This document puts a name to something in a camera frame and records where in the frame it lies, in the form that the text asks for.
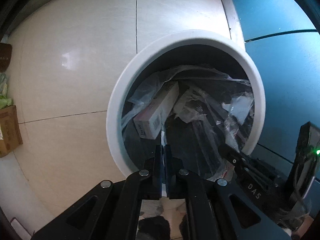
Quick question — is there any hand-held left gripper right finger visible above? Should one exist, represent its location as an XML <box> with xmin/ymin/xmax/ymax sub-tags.
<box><xmin>164</xmin><ymin>144</ymin><xmax>292</xmax><ymax>240</ymax></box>

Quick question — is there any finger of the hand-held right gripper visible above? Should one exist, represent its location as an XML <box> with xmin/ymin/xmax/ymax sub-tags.
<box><xmin>219</xmin><ymin>143</ymin><xmax>253</xmax><ymax>173</ymax></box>

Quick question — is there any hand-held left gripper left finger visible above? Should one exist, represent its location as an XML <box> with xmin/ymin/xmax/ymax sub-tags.
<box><xmin>31</xmin><ymin>145</ymin><xmax>165</xmax><ymax>240</ymax></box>

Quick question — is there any white round trash bin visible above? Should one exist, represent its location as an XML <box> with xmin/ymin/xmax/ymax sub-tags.
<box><xmin>106</xmin><ymin>29</ymin><xmax>266</xmax><ymax>181</ymax></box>

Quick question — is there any clear wrapper with red print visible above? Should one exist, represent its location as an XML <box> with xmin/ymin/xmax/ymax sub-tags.
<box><xmin>207</xmin><ymin>164</ymin><xmax>236</xmax><ymax>181</ymax></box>

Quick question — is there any black bin liner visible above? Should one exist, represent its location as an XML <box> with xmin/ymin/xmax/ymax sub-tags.
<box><xmin>122</xmin><ymin>67</ymin><xmax>255</xmax><ymax>180</ymax></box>

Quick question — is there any small clear plastic wrapper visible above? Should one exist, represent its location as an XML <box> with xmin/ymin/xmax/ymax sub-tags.
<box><xmin>216</xmin><ymin>91</ymin><xmax>255</xmax><ymax>153</ymax></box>

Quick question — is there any white carton box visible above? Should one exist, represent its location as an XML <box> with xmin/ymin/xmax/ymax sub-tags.
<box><xmin>133</xmin><ymin>81</ymin><xmax>180</xmax><ymax>140</ymax></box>

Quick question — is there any crumpled grey paper wrapper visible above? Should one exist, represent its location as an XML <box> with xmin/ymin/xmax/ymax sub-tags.
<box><xmin>172</xmin><ymin>86</ymin><xmax>208</xmax><ymax>125</ymax></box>

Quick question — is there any large clear plastic bag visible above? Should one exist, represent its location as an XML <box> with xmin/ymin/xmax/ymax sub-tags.
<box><xmin>121</xmin><ymin>65</ymin><xmax>252</xmax><ymax>130</ymax></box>

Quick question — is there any blue cabinet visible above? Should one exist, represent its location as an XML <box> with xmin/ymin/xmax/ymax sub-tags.
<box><xmin>224</xmin><ymin>0</ymin><xmax>320</xmax><ymax>180</ymax></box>

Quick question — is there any brown cardboard box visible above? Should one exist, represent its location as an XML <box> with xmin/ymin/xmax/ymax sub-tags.
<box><xmin>0</xmin><ymin>105</ymin><xmax>24</xmax><ymax>158</ymax></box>

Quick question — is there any green cloth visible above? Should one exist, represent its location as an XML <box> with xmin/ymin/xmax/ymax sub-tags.
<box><xmin>0</xmin><ymin>72</ymin><xmax>13</xmax><ymax>110</ymax></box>

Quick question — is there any dark brown object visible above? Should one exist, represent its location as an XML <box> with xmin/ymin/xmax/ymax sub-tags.
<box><xmin>0</xmin><ymin>43</ymin><xmax>13</xmax><ymax>72</ymax></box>

